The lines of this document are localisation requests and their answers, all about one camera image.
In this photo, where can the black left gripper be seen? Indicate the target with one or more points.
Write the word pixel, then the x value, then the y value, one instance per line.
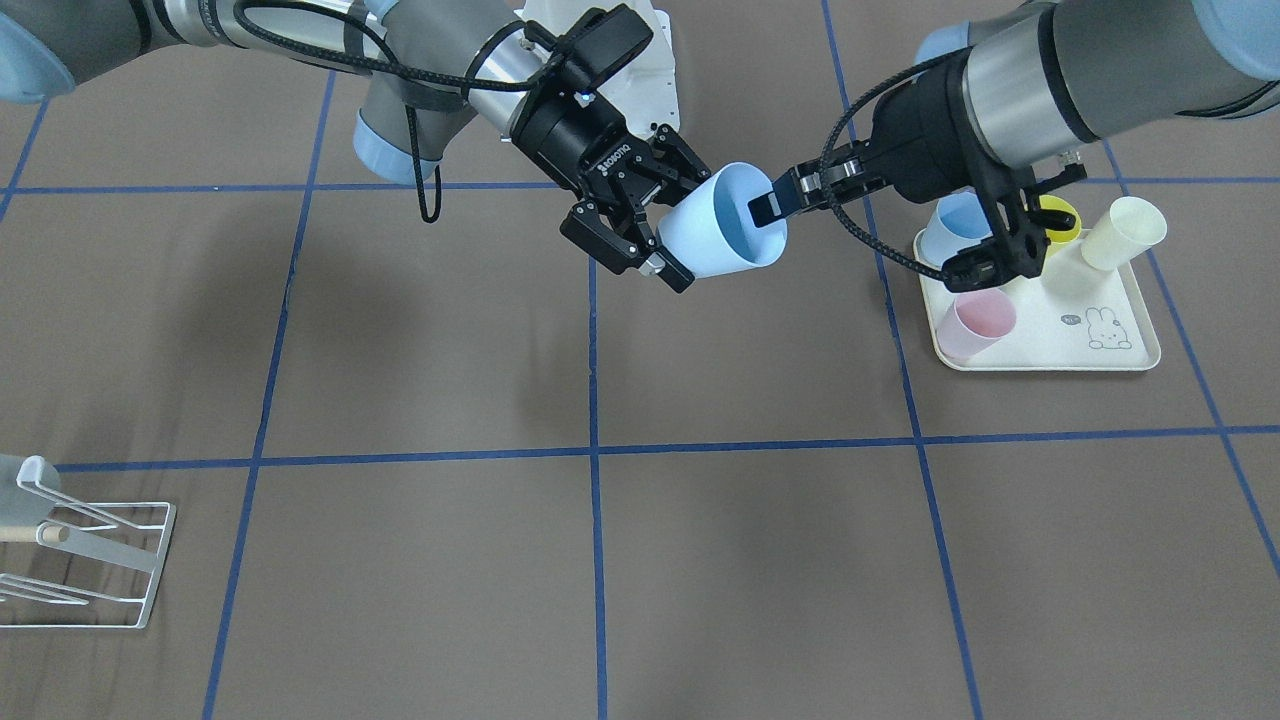
pixel 926 140

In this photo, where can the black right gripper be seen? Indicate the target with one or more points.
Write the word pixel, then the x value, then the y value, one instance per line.
pixel 573 141

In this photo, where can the light blue plastic cup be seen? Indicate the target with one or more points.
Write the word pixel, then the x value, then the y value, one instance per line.
pixel 712 231

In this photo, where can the grey plastic cup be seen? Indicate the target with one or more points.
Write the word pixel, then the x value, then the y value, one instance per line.
pixel 29 494

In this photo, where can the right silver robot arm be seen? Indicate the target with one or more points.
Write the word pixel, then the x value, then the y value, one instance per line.
pixel 433 66

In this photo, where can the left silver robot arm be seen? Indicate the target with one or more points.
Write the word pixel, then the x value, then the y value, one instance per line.
pixel 1050 77

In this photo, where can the pink plastic cup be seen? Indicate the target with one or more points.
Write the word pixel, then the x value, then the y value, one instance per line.
pixel 975 321

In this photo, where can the yellow plastic cup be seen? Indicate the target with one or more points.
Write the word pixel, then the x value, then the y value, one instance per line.
pixel 1065 223

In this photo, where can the cream plastic cup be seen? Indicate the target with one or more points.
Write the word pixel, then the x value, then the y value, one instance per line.
pixel 1128 229

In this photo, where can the cream plastic tray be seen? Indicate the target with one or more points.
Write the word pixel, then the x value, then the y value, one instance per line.
pixel 1073 318

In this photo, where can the brown paper table cover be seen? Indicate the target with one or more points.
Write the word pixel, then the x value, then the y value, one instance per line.
pixel 455 471

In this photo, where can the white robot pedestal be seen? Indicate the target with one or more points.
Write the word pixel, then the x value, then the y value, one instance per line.
pixel 645 90

